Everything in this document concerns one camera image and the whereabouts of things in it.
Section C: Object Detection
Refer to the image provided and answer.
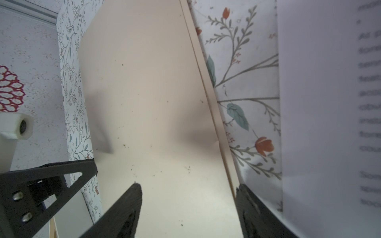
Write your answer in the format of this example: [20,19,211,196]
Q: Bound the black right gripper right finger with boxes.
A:
[235,184,297,238]

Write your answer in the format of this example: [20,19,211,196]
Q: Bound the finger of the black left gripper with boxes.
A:
[1,159,98,238]

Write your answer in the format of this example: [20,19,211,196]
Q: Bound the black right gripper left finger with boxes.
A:
[82,183,142,238]

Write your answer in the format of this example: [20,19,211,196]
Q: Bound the beige manila folder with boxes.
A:
[78,1,242,238]

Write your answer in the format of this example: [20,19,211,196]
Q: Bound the white printed text sheet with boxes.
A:
[277,1,381,238]

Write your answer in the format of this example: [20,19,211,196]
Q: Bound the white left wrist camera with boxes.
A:
[1,112,34,173]

